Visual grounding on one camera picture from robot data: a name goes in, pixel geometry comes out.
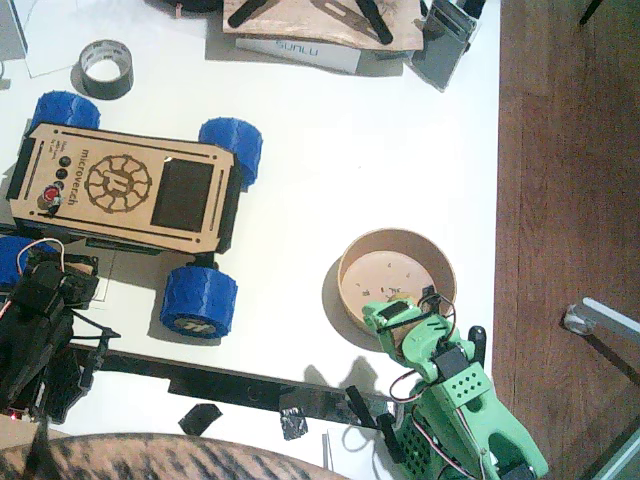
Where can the white SUNLU box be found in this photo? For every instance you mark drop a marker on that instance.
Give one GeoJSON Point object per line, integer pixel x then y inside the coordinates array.
{"type": "Point", "coordinates": [320, 54]}

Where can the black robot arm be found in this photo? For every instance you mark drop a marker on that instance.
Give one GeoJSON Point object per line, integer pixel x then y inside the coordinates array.
{"type": "Point", "coordinates": [25, 345]}

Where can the long black mounting bar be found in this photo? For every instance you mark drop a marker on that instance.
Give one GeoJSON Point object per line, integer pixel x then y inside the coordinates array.
{"type": "Point", "coordinates": [225, 381]}

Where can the black tripod leg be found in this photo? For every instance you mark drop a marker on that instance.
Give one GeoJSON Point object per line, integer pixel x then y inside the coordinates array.
{"type": "Point", "coordinates": [590, 12]}
{"type": "Point", "coordinates": [247, 14]}
{"type": "Point", "coordinates": [375, 22]}
{"type": "Point", "coordinates": [472, 6]}

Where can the grey rectangular device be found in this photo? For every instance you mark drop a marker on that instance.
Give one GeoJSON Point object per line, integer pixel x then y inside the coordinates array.
{"type": "Point", "coordinates": [442, 47]}

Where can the grey chair leg with caster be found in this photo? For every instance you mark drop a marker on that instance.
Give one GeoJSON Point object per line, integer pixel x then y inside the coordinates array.
{"type": "Point", "coordinates": [610, 317]}

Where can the black round object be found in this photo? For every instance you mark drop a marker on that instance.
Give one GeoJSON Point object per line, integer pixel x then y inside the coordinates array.
{"type": "Point", "coordinates": [195, 4]}

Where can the black spring clamp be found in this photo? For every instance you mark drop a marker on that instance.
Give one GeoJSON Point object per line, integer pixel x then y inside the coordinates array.
{"type": "Point", "coordinates": [100, 355]}
{"type": "Point", "coordinates": [479, 344]}
{"type": "Point", "coordinates": [360, 405]}

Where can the brown striped fabric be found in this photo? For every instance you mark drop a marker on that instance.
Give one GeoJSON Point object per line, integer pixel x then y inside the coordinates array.
{"type": "Point", "coordinates": [150, 457]}

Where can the black duct tape roll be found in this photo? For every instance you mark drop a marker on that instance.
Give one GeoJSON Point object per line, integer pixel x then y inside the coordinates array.
{"type": "Point", "coordinates": [117, 85]}

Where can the round tan bowl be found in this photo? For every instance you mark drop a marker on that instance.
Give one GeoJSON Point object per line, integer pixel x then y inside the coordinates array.
{"type": "Point", "coordinates": [380, 275]}

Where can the black tape piece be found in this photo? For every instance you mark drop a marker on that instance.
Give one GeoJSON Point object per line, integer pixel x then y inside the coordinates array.
{"type": "Point", "coordinates": [200, 418]}

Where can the wooden board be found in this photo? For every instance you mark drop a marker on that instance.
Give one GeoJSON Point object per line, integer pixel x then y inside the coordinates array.
{"type": "Point", "coordinates": [310, 25]}

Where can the crumpled dark foil scrap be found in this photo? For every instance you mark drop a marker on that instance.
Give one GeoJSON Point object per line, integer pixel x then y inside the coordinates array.
{"type": "Point", "coordinates": [294, 424]}

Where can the wooden-top rover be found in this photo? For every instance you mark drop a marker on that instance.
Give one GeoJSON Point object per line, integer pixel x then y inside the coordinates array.
{"type": "Point", "coordinates": [185, 195]}

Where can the grey metal bar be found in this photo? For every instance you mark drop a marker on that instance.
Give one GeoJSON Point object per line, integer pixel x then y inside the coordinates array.
{"type": "Point", "coordinates": [625, 450]}

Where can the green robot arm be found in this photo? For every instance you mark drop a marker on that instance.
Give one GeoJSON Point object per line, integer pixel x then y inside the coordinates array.
{"type": "Point", "coordinates": [500, 430]}

